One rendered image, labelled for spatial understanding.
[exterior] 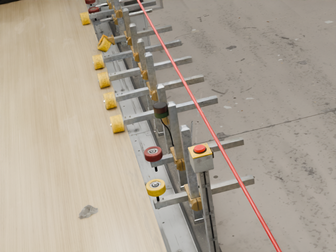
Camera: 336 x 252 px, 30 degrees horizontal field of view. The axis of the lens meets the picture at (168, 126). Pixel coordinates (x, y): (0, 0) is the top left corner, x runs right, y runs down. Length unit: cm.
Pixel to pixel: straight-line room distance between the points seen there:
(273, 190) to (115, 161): 144
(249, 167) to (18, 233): 202
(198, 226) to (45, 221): 63
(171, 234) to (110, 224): 41
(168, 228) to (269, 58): 300
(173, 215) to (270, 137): 173
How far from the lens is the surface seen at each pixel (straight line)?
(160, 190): 256
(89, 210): 252
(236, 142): 286
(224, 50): 578
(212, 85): 519
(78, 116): 320
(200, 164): 216
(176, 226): 280
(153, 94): 313
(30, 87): 363
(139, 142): 341
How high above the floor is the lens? 242
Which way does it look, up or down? 31 degrees down
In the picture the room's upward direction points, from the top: 10 degrees counter-clockwise
